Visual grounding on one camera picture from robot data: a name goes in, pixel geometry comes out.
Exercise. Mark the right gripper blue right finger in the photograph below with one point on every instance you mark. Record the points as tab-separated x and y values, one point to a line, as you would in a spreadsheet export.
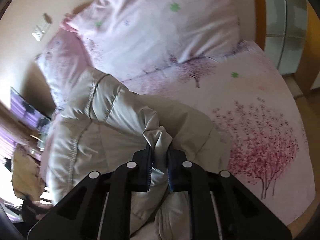
220	206

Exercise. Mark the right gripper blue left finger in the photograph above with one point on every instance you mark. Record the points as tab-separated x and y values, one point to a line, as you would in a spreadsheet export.
99	207

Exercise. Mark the beige puffer jacket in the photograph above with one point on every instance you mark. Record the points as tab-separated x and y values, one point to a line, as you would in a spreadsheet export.
103	124

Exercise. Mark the pink floral bed sheet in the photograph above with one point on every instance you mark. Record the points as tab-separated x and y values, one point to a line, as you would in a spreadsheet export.
244	95

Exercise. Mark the black television screen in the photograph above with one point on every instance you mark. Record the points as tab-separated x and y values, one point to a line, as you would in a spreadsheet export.
27	114

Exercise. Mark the left floral pink pillow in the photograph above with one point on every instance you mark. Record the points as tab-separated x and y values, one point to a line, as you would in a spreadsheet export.
62	62

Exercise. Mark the floral pink pillow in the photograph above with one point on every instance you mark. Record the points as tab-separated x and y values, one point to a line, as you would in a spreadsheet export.
62	62
130	38

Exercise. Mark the right floral pink pillow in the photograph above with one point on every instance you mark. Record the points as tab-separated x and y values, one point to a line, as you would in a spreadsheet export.
130	38

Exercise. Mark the white wall socket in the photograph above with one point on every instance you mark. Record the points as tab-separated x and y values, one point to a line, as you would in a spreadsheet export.
41	29

